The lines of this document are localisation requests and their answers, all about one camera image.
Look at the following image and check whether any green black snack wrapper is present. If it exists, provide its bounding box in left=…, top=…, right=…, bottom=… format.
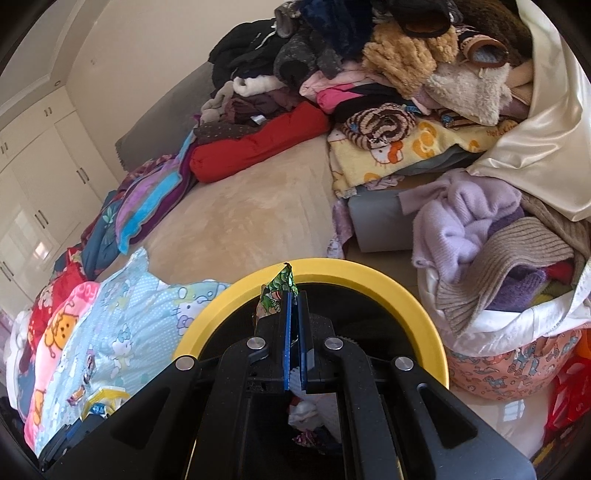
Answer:
left=255, top=263, right=298, bottom=322

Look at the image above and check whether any yellow white snack bag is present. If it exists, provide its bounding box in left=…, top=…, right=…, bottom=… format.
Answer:
left=81, top=387, right=131, bottom=419

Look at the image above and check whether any crumpled white tissue trash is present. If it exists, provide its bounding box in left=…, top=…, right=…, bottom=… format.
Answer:
left=287, top=394, right=342, bottom=443

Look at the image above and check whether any yellow rimmed black trash bin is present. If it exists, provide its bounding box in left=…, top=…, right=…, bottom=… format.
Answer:
left=172, top=256, right=451, bottom=480

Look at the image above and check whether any purple white candy wrapper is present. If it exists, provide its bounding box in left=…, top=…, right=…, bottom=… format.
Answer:
left=82, top=348, right=96, bottom=385

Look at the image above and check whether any pink patterned laundry basket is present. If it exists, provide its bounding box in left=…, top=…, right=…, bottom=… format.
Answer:
left=446, top=329, right=585, bottom=401

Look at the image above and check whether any pink cartoon bear blanket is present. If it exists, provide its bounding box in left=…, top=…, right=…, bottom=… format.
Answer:
left=24, top=281, right=100, bottom=453

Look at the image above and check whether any light blue Hello Kitty quilt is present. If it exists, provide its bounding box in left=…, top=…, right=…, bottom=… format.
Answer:
left=35, top=249, right=227, bottom=454

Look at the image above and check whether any beige ribbed knit sweater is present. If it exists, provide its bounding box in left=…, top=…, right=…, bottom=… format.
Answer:
left=435, top=217, right=574, bottom=336

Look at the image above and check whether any red floral blanket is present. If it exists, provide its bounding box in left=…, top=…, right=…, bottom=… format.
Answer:
left=27, top=245, right=87, bottom=353

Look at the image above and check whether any dark blue leaf blanket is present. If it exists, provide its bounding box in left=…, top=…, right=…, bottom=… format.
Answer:
left=52, top=191, right=122, bottom=280

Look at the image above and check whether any grey folded cushion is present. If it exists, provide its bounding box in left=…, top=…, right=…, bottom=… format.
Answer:
left=348, top=188, right=414, bottom=253

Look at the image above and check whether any lilac fluffy sweater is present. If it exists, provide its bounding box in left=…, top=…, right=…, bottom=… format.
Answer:
left=400, top=169, right=522, bottom=283

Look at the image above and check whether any beige plush bed cover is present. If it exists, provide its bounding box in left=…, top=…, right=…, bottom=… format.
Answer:
left=96, top=133, right=352, bottom=282

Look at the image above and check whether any purple blue striped blanket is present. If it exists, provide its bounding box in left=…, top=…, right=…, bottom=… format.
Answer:
left=115, top=132, right=197, bottom=255

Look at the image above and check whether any white built-in wardrobe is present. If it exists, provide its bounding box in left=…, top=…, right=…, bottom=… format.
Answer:
left=1, top=88, right=116, bottom=317

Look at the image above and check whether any yellow cartoon blanket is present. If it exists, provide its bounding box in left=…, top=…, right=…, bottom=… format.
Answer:
left=328, top=119, right=518, bottom=198

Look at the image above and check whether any red folded garment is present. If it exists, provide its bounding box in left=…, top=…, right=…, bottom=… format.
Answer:
left=189, top=102, right=331, bottom=184

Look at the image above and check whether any brown striped knit garment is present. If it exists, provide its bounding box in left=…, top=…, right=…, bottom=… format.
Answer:
left=342, top=103, right=417, bottom=150

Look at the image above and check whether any grey padded headboard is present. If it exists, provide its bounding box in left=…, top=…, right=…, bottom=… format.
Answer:
left=115, top=62, right=214, bottom=172

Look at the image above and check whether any cream satin cloth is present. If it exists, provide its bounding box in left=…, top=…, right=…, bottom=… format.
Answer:
left=468, top=1, right=590, bottom=221

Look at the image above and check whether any brown plush dog toy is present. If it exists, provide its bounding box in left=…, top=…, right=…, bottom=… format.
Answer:
left=363, top=1, right=534, bottom=128

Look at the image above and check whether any black clothes pile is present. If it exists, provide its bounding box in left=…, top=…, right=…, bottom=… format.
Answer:
left=208, top=19, right=286, bottom=92

